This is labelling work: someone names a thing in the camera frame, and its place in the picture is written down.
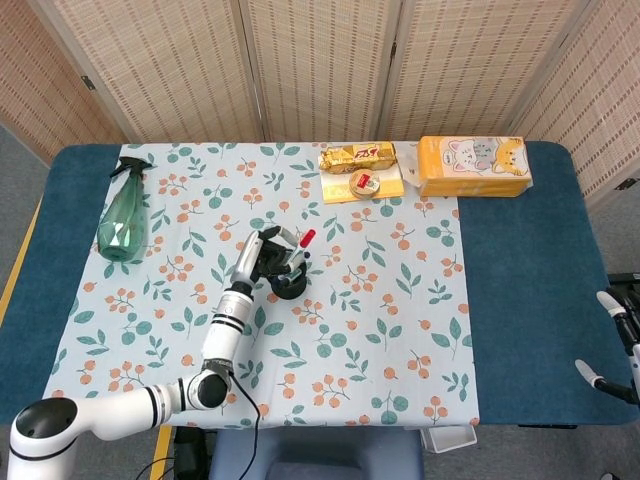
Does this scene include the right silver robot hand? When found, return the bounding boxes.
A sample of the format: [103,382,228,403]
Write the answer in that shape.
[574,292,640,405]

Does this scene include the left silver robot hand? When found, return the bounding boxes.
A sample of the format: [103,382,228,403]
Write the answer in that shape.
[230,225,301,296]

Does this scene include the blue capped marker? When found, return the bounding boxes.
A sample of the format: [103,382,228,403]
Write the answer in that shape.
[285,250,311,277]

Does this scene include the red capped marker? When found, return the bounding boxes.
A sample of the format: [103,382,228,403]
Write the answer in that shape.
[291,228,318,262]

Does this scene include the black mesh pen holder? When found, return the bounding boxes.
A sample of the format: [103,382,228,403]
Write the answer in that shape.
[268,249,309,301]

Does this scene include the green plastic spray bottle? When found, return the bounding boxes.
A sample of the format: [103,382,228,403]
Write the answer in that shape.
[96,155,157,265]

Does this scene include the round tin with red label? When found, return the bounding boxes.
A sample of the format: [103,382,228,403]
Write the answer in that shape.
[348,168,382,200]

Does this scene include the gold biscuit packet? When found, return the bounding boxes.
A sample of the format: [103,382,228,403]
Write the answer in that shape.
[318,141,400,176]

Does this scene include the floral printed tablecloth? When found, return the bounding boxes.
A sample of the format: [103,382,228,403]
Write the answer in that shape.
[37,142,481,430]

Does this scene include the white crumpled plastic wrapper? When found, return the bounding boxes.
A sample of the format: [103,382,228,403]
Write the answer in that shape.
[397,142,424,189]

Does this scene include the woven bamboo folding screen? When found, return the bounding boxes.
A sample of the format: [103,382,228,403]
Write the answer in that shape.
[0,0,640,211]

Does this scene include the white plastic box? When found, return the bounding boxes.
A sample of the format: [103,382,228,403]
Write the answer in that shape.
[419,425,477,454]

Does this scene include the yellow cat tissue pack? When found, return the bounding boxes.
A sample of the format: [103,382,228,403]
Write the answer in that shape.
[416,135,532,198]

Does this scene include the black metal frame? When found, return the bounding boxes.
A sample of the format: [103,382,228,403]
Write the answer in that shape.
[607,272,640,301]

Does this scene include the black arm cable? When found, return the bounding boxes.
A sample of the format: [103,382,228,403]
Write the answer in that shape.
[227,372,263,480]

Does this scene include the black floor cable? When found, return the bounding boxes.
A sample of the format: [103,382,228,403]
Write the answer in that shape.
[132,451,175,480]

